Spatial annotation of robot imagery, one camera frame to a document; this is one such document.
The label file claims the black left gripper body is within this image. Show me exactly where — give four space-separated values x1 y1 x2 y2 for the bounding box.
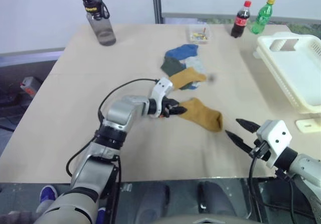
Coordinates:
162 97 179 118

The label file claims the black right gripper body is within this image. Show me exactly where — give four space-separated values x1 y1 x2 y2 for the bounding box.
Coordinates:
248 138 272 162

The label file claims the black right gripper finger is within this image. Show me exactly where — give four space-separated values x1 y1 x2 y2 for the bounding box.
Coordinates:
225 130 254 156
235 118 262 135

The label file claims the mustard yellow sock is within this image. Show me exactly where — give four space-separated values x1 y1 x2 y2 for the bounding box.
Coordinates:
178 97 224 134
169 67 208 91

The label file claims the blue and white sock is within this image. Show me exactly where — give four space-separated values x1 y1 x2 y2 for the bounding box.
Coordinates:
179 81 202 91

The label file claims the dark green sock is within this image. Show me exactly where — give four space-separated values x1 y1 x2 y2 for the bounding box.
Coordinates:
160 56 188 78

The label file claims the light grey-blue sock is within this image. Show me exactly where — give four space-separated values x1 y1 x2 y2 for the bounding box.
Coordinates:
179 56 208 75

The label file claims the white plastic basket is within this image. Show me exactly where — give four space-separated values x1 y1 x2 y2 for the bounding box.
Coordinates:
252 31 321 115

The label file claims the small white plastic piece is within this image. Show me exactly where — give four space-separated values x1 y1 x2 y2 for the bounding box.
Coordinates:
295 118 321 134

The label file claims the clear box of small items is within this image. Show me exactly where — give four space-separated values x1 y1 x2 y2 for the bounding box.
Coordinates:
186 24 213 45

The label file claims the grey sports water bottle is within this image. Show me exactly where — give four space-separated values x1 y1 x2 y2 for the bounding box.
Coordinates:
80 0 117 46

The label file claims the cola bottle red cap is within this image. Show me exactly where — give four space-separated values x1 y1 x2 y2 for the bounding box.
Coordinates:
230 0 252 39

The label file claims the green soda bottle yellow cap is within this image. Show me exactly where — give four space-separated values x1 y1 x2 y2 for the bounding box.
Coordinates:
250 0 276 35

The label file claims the blue shoe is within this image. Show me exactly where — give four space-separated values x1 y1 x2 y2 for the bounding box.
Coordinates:
96 206 107 224
39 184 58 205

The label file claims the grey and orange device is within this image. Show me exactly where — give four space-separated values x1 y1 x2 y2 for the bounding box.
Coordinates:
19 76 43 98

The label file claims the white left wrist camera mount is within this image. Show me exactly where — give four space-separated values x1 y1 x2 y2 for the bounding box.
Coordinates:
149 77 174 118

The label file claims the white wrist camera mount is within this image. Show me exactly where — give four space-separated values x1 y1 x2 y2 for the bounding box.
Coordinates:
255 120 293 169
149 77 174 118

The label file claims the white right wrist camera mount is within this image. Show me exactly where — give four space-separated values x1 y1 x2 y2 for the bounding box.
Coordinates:
255 120 293 169

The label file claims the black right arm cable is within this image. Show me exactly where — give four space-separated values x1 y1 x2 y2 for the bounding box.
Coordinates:
248 143 267 224

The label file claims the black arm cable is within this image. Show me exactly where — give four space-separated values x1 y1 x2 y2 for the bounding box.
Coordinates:
97 78 159 125
248 143 267 224

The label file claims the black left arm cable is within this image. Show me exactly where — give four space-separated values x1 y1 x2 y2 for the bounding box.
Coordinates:
97 78 159 125

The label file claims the grey vertical post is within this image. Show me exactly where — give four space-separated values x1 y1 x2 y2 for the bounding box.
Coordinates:
151 0 163 25

